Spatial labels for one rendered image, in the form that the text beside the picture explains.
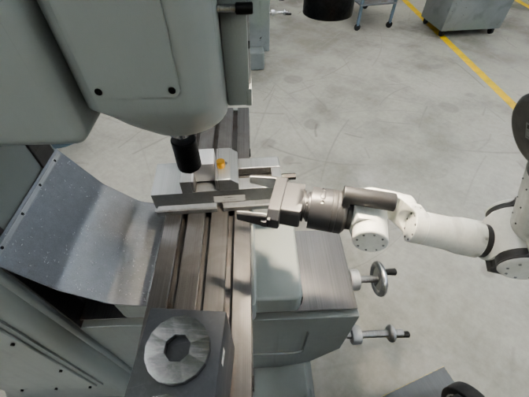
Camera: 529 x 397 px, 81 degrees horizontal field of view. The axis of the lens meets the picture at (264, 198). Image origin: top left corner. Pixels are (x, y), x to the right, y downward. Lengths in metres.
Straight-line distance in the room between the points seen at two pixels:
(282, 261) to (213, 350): 0.45
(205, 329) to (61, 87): 0.37
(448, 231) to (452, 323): 1.33
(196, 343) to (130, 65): 0.37
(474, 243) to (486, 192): 2.02
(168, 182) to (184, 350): 0.49
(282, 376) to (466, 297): 1.13
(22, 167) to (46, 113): 0.38
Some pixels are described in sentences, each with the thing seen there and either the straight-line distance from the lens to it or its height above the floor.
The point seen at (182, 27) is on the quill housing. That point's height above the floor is 1.49.
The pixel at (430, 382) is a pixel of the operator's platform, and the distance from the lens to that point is 1.36.
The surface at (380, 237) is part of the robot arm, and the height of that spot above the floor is 1.15.
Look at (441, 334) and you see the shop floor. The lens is 1.92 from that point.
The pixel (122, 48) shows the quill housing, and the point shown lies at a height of 1.47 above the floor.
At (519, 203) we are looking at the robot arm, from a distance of 0.64.
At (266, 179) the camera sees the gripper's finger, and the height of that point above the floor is 1.14.
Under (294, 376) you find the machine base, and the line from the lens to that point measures 1.45.
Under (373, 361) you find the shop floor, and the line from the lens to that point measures 1.74.
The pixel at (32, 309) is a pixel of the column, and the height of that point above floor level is 0.92.
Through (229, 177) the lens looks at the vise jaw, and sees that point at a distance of 0.78.
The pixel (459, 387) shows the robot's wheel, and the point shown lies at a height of 0.55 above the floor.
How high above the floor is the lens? 1.62
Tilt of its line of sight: 49 degrees down
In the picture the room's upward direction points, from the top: straight up
